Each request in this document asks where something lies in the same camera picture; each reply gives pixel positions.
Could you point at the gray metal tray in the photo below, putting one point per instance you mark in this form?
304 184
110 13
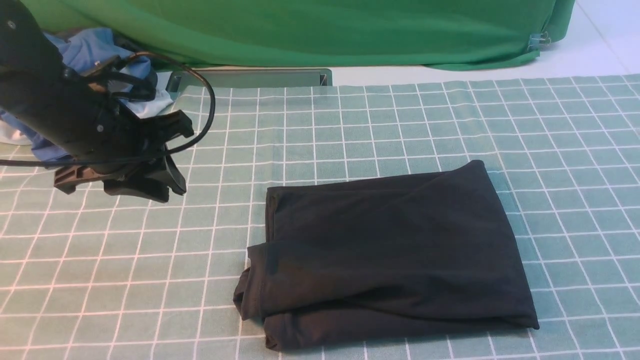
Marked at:
247 78

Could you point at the green backdrop cloth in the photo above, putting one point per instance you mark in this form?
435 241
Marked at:
449 35

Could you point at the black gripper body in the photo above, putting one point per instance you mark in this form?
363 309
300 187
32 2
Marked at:
110 140

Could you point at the dark gray long-sleeved shirt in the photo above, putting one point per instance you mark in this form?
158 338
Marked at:
417 255

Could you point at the white crumpled garment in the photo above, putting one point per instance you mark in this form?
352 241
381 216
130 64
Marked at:
12 136

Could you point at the green checkered tablecloth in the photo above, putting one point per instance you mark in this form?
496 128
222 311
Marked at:
88 276

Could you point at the blue crumpled garment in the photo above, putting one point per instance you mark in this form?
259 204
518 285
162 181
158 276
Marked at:
42 149

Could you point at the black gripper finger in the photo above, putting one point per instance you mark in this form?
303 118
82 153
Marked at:
153 181

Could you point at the metal binder clip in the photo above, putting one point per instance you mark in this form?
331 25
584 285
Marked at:
538 41

